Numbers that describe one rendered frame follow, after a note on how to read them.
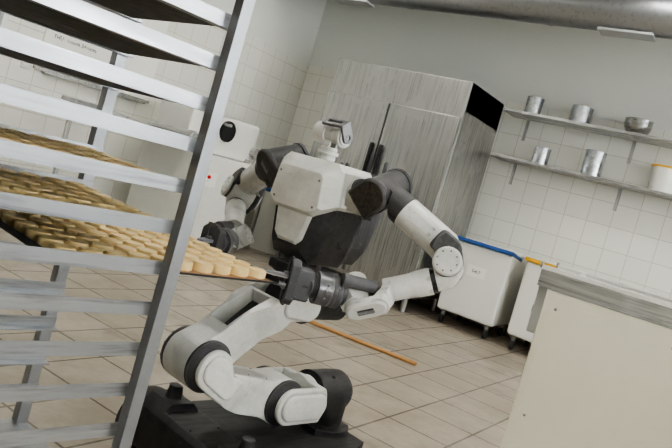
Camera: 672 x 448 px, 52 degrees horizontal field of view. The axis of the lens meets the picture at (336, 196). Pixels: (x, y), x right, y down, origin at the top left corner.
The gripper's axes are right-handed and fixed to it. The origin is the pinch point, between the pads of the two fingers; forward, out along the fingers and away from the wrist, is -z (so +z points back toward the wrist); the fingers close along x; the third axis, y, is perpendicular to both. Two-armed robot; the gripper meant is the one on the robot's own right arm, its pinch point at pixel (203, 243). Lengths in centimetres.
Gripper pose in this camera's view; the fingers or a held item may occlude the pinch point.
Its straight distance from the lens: 204.7
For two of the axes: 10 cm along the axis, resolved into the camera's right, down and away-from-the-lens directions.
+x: 2.7, -9.6, -0.3
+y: 9.4, 2.7, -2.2
